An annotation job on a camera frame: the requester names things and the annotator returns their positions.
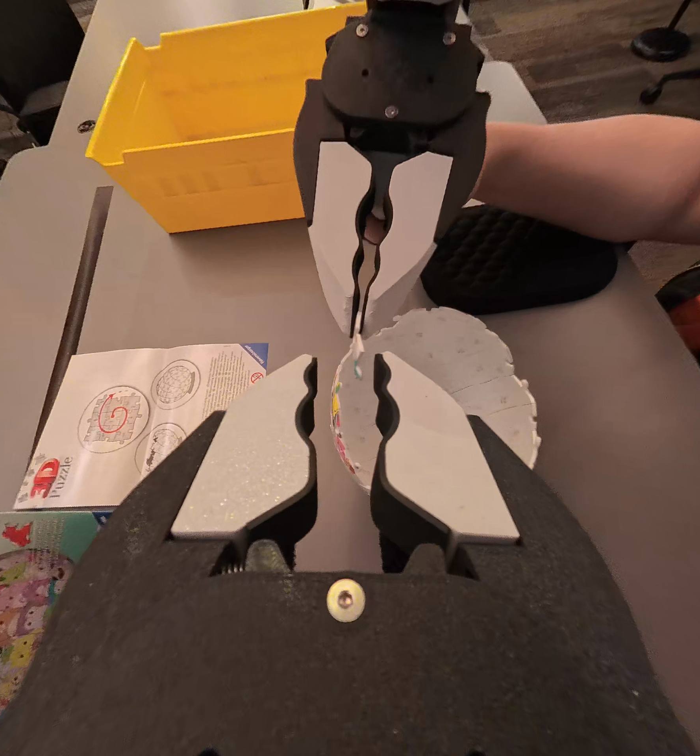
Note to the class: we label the white instruction leaflet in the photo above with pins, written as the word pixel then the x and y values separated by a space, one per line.
pixel 119 384

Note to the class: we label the colourful puzzle ball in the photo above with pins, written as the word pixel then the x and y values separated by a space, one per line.
pixel 462 366

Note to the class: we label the small puzzle piece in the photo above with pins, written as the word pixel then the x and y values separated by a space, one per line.
pixel 359 354

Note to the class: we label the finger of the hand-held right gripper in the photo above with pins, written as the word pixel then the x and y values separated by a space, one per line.
pixel 421 206
pixel 335 206

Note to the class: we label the person's right forearm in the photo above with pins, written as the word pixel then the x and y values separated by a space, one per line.
pixel 592 171

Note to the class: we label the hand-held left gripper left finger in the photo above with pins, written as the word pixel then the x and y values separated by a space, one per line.
pixel 243 466

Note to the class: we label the black textured wrist rest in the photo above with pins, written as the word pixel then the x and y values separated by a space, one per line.
pixel 521 266

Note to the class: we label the teal puzzle box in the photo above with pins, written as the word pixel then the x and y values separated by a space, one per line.
pixel 7 590

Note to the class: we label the black office chair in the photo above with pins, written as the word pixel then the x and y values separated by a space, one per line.
pixel 13 47

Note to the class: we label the black round lamp base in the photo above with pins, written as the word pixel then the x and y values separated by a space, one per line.
pixel 660 41

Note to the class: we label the black office chair base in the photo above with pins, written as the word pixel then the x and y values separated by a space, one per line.
pixel 680 80

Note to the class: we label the yellow plastic bin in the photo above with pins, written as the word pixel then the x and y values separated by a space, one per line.
pixel 208 189

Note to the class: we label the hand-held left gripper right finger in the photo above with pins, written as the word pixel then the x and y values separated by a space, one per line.
pixel 444 466

